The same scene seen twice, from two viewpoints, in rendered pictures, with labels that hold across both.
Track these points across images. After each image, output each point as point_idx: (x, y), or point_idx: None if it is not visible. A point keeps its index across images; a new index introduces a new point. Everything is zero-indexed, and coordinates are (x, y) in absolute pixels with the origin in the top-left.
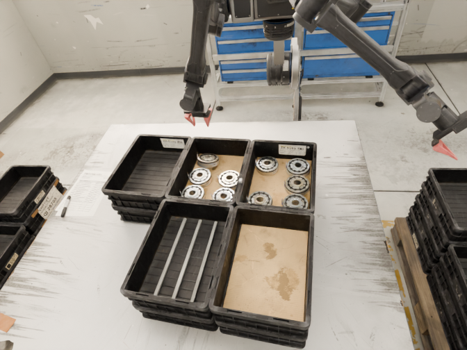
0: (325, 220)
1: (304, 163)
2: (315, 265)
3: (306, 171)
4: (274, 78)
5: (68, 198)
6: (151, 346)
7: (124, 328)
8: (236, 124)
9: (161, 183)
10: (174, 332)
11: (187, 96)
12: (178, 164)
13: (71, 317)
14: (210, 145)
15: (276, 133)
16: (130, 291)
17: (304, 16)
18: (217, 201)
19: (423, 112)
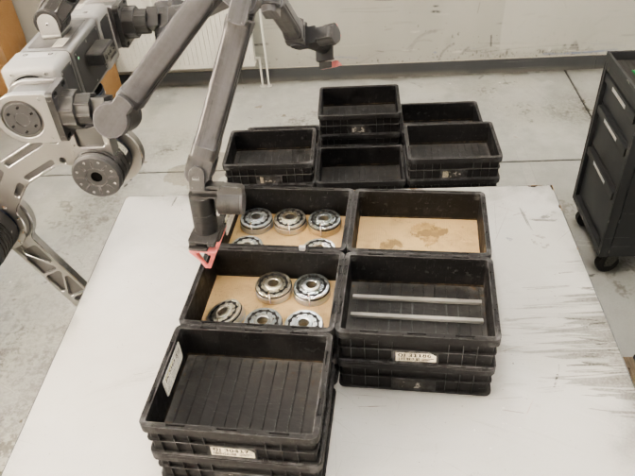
0: None
1: (252, 212)
2: None
3: (267, 210)
4: (125, 175)
5: None
6: (520, 377)
7: (509, 416)
8: (71, 339)
9: (266, 387)
10: (495, 358)
11: (241, 187)
12: (254, 329)
13: None
14: (195, 308)
15: (125, 280)
16: (495, 329)
17: (280, 2)
18: (338, 268)
19: (334, 36)
